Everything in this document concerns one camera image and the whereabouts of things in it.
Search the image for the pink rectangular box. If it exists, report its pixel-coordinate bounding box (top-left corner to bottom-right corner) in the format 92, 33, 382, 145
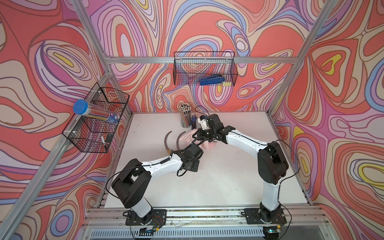
196, 112, 207, 120

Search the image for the aluminium front rail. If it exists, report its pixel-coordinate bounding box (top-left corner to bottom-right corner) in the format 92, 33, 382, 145
84, 205, 329, 225

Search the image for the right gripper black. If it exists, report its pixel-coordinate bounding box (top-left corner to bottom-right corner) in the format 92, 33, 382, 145
192, 128, 216, 141

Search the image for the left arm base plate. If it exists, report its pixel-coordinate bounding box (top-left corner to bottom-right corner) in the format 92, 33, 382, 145
123, 209, 167, 227

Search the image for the black wire basket left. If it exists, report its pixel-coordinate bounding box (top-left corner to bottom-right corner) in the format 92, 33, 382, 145
62, 83, 130, 153

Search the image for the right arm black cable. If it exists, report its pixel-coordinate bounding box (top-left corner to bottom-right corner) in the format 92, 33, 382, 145
268, 139, 301, 240

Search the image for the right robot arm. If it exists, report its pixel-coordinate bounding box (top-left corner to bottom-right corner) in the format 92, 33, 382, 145
193, 114, 289, 214

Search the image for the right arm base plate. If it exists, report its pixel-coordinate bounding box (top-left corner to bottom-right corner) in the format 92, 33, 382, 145
241, 208, 287, 226

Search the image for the blue cap pencil tube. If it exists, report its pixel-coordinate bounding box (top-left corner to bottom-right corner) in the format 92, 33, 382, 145
73, 100, 120, 125

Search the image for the wooden handle sickle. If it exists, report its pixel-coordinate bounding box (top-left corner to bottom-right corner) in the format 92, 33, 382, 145
176, 132, 186, 150
164, 131, 173, 155

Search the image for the black wire basket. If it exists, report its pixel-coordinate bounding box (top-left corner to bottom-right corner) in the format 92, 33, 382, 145
62, 83, 130, 153
173, 50, 238, 86

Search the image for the blue stapler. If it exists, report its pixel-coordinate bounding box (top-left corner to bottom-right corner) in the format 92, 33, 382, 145
191, 115, 197, 130

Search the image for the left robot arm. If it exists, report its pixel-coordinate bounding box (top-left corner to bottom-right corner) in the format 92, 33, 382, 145
108, 143, 204, 219

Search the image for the blue tool in basket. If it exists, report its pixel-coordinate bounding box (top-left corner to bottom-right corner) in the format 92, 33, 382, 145
200, 75, 226, 86

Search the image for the black wire basket back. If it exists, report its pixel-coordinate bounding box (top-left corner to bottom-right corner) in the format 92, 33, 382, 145
173, 50, 238, 86

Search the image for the pink terry rag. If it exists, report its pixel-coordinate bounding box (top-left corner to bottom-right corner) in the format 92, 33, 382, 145
181, 129, 216, 150

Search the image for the cup of coloured pencils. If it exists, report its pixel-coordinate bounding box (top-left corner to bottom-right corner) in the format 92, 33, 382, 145
179, 103, 192, 128

